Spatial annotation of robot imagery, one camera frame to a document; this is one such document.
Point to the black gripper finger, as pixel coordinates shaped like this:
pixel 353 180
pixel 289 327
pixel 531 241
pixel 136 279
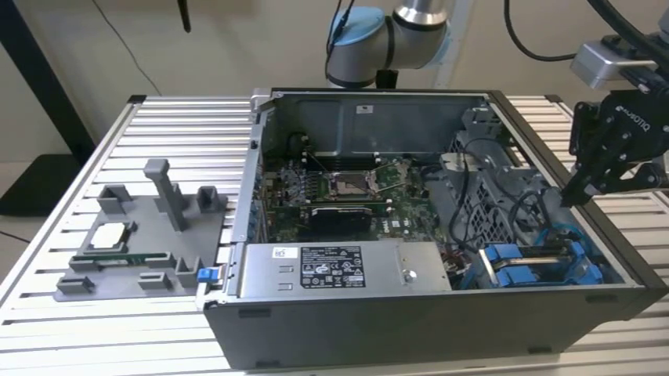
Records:
pixel 586 172
pixel 640 174

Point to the hard disk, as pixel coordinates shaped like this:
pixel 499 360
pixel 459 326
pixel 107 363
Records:
pixel 504 252

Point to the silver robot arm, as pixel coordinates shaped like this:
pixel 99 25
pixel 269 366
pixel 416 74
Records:
pixel 367 51

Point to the grey metal disk bay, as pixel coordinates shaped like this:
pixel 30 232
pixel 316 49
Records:
pixel 492 211

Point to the black RAM slot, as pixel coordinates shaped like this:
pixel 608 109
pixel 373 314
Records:
pixel 345 198

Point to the green motherboard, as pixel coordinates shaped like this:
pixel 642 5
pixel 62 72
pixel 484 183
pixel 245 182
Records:
pixel 413 207

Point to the grey power supply box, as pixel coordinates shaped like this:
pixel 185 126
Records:
pixel 424 254

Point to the CPU socket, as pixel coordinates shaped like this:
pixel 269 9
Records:
pixel 352 183

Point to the black graphics card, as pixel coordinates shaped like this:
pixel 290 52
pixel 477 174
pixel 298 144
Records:
pixel 340 223

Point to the metal locking lever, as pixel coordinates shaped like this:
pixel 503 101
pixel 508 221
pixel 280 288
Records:
pixel 318 161

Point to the black open PC case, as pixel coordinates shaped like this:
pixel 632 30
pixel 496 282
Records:
pixel 367 333

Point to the blue case latch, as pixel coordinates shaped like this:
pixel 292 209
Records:
pixel 208 275

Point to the grey plastic parts rack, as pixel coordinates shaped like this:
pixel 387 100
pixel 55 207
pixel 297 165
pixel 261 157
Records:
pixel 146 243

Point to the black hanging rod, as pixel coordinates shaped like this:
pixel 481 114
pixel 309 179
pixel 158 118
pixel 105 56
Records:
pixel 185 15

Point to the green RAM stick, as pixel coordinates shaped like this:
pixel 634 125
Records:
pixel 132 258

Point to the silver CPU chip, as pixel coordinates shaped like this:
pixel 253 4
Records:
pixel 109 236

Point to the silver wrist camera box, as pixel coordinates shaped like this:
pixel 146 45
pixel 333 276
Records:
pixel 596 64

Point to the black stand frame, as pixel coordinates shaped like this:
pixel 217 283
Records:
pixel 47 184

